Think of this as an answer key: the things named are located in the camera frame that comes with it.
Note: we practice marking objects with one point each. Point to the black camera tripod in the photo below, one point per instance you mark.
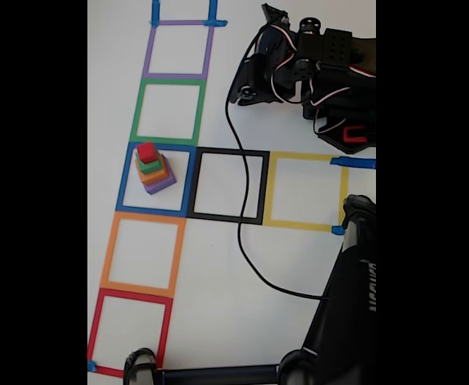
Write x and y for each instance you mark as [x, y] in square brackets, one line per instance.
[338, 321]

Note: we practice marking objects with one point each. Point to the large purple cube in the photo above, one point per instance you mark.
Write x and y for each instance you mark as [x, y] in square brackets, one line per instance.
[162, 186]

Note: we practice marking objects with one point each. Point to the red table clamp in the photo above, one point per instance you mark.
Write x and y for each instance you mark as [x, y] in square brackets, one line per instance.
[354, 134]

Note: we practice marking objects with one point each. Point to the red square frame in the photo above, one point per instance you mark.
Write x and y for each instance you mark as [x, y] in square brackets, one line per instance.
[94, 329]

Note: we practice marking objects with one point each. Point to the orange square frame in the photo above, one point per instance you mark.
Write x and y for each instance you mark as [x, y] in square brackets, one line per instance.
[107, 256]

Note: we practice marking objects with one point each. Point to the green square frame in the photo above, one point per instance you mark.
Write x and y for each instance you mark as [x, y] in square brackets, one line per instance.
[134, 116]

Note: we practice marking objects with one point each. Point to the blue tape strip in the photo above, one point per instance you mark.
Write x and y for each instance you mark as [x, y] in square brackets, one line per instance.
[358, 163]
[155, 10]
[213, 12]
[337, 230]
[91, 365]

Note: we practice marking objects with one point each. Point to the blue square frame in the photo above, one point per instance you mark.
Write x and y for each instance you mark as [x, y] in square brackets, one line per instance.
[150, 210]

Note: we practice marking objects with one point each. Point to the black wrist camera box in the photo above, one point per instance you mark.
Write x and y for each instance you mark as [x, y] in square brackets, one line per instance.
[276, 16]

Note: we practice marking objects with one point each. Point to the yellow square frame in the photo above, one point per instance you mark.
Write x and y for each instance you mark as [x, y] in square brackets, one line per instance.
[298, 225]

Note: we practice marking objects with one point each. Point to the black square frame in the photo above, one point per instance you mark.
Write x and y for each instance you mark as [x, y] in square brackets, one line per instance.
[210, 216]

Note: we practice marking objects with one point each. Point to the orange cube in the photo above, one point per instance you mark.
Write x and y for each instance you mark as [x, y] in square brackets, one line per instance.
[156, 176]

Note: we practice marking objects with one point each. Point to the small red cube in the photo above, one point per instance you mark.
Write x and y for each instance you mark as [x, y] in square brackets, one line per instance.
[146, 151]

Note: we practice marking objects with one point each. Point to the green cube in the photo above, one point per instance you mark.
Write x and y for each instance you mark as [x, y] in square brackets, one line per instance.
[154, 166]

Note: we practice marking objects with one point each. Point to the purple square frame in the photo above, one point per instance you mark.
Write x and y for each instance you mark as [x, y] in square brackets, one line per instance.
[146, 60]

